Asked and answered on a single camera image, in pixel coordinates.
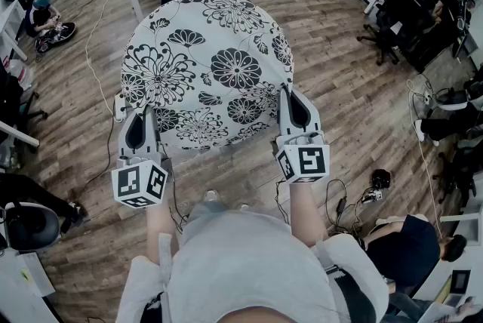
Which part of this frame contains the dark tablet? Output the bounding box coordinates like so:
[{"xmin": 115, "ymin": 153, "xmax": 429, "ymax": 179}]
[{"xmin": 451, "ymin": 268, "xmax": 472, "ymax": 294}]

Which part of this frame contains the person's grey shirt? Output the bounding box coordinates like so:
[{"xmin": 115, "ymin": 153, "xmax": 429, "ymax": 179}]
[{"xmin": 116, "ymin": 200, "xmax": 389, "ymax": 323}]

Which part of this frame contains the person's right forearm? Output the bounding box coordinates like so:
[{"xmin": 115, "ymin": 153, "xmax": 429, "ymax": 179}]
[{"xmin": 288, "ymin": 181, "xmax": 329, "ymax": 249}]

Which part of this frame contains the long white cable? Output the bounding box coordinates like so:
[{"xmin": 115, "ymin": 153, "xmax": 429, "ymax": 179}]
[
  {"xmin": 406, "ymin": 78, "xmax": 443, "ymax": 239},
  {"xmin": 84, "ymin": 0, "xmax": 122, "ymax": 118}
]

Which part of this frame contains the small white black device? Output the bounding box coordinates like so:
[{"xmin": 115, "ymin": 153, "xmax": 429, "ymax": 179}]
[{"xmin": 361, "ymin": 189, "xmax": 384, "ymax": 205}]

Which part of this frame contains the clear plastic bag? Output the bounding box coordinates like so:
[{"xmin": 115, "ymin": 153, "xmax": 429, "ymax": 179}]
[{"xmin": 6, "ymin": 57, "xmax": 37, "ymax": 91}]

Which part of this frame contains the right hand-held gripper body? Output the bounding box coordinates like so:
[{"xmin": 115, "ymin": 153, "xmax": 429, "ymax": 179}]
[{"xmin": 272, "ymin": 131, "xmax": 331, "ymax": 185}]

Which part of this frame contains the white black seat shell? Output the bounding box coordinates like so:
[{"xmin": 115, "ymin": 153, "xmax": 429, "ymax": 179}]
[{"xmin": 429, "ymin": 87, "xmax": 472, "ymax": 112}]

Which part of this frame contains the round floral black-white cushion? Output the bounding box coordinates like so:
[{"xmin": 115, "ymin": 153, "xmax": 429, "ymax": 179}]
[{"xmin": 119, "ymin": 0, "xmax": 295, "ymax": 151}]

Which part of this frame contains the black oval board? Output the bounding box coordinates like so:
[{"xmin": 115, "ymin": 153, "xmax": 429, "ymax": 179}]
[{"xmin": 35, "ymin": 21, "xmax": 77, "ymax": 53}]

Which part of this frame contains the white power strip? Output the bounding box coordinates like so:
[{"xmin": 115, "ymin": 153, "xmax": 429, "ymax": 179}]
[{"xmin": 112, "ymin": 92, "xmax": 130, "ymax": 123}]

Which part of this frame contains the black floor cable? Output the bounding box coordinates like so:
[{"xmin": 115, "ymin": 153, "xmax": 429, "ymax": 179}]
[{"xmin": 63, "ymin": 119, "xmax": 115, "ymax": 201}]

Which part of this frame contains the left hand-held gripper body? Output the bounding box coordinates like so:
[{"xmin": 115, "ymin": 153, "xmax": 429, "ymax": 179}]
[{"xmin": 111, "ymin": 154, "xmax": 174, "ymax": 209}]

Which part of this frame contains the black power adapter cable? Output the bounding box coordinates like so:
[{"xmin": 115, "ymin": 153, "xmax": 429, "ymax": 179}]
[{"xmin": 325, "ymin": 177, "xmax": 365, "ymax": 235}]

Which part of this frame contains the person's left forearm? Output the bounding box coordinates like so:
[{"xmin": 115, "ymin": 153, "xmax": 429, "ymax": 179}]
[{"xmin": 145, "ymin": 198, "xmax": 180, "ymax": 266}]

